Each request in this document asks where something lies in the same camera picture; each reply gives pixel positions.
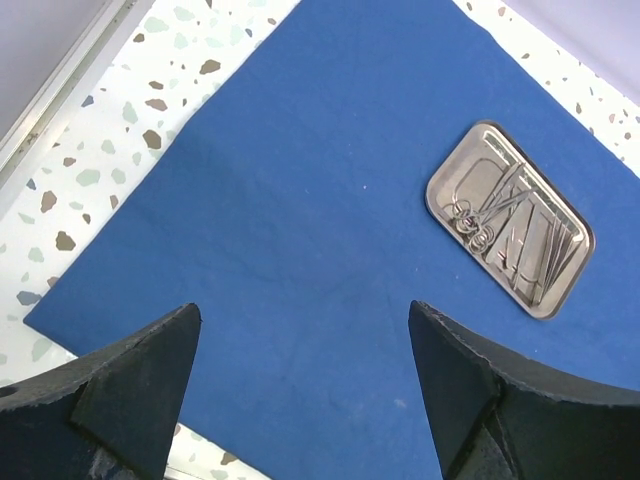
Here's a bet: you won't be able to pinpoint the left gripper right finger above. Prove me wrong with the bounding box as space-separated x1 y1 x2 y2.
408 301 639 479

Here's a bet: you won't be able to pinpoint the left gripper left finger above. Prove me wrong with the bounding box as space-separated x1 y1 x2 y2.
1 304 201 479

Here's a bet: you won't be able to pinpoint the steel ring-handled forceps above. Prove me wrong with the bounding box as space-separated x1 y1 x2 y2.
451 163 528 254

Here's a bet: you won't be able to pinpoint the steel pointed tweezers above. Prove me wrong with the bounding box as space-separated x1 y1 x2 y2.
543 219 574 297
533 216 561 306

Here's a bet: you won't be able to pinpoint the steel instrument tray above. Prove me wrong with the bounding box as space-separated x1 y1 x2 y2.
424 120 596 320

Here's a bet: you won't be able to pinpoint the blue surgical cloth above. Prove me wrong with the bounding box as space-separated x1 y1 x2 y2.
27 1 639 479

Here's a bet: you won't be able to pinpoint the steel surgical scissors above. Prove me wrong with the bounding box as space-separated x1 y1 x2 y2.
451 163 537 236

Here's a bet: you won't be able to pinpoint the steel scalpel handle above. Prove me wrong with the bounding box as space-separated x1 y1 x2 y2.
504 205 539 291

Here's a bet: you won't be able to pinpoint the aluminium mounting rail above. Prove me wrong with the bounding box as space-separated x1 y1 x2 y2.
1 1 152 205

